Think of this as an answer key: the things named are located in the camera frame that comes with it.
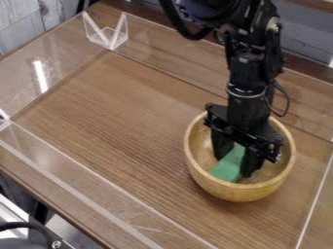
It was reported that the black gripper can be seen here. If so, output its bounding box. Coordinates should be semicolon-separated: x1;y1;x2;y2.
205;95;284;178

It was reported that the green rectangular block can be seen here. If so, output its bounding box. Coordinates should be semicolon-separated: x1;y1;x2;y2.
210;145;245;183

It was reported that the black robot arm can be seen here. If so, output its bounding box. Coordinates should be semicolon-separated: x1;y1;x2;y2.
159;0;285;177

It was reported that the brown wooden bowl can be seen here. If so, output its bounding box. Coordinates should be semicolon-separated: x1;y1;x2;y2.
183;113;297;202

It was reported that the black equipment with bolt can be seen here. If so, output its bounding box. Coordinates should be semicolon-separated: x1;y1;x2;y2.
27;224;75;249

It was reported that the clear acrylic tray wall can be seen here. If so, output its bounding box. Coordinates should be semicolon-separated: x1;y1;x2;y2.
0;18;333;249

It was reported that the clear acrylic corner bracket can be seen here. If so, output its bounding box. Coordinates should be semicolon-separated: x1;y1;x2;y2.
82;12;129;51

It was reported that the black cable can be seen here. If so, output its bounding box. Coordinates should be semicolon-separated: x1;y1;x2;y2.
0;221;56;249

